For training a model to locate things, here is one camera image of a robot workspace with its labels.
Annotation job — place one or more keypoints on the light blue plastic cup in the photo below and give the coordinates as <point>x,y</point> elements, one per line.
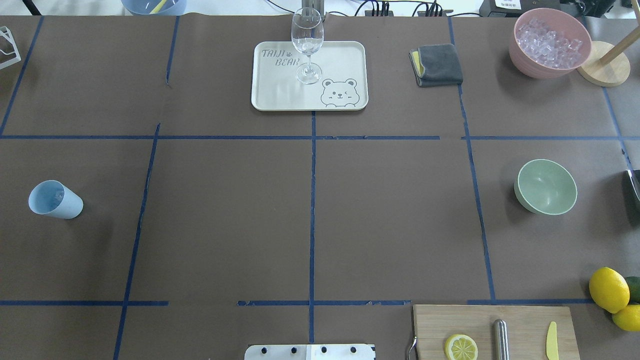
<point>53,199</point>

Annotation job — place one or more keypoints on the green bowl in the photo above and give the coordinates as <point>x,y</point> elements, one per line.
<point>545,187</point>

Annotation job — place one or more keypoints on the yellow sponge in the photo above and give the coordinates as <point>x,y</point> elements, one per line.
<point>418,68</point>

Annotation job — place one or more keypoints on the lemon half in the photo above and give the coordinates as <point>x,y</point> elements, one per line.
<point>460,347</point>

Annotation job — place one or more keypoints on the whole yellow lemon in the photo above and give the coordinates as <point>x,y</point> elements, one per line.
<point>609,290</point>

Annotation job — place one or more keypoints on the wooden cutting board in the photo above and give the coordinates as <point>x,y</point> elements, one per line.
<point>527,328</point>

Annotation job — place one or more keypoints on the clear wine glass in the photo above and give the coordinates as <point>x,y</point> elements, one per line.
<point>307,36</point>

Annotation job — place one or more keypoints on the white wire cup rack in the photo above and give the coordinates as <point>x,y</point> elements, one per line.
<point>9,52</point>

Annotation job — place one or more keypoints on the pink bowl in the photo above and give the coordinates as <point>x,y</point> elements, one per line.
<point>559,21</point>

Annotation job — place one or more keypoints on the round wooden stand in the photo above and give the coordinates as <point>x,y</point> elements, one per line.
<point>607,64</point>

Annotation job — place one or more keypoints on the yellow plastic knife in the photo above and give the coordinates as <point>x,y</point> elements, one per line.
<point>551,342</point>

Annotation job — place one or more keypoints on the cream bear tray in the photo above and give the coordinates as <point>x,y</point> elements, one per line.
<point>343,86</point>

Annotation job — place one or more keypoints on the blue bowl on bench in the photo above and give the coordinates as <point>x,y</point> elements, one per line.
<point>155,7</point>

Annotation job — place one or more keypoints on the green lime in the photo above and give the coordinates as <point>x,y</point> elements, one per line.
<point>633,284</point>

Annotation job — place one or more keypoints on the ice cubes in pink bowl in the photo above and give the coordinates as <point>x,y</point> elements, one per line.
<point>547,46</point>

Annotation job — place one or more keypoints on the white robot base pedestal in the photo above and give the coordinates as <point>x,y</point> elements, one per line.
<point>331,351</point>

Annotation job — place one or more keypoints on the grey folded cloth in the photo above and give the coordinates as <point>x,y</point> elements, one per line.
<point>441,66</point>

